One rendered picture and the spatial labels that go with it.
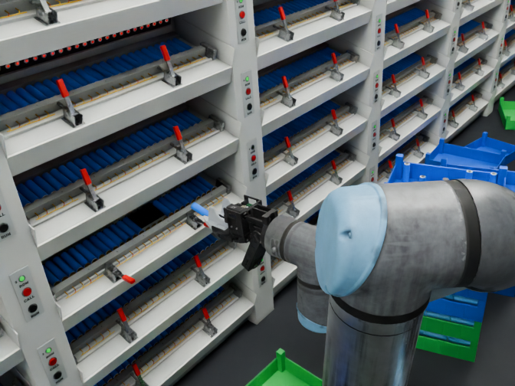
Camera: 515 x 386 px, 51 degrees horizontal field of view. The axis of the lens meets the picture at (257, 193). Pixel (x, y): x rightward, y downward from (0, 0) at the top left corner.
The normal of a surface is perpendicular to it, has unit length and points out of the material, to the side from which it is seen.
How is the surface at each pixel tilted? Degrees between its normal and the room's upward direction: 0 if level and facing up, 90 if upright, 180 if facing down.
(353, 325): 93
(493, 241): 68
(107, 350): 16
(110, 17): 107
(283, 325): 0
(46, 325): 90
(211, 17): 90
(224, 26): 90
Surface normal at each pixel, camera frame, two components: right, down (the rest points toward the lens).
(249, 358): -0.07, -0.86
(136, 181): 0.15, -0.75
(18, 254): 0.76, 0.28
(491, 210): 0.23, -0.45
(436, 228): 0.03, -0.17
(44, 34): 0.75, 0.52
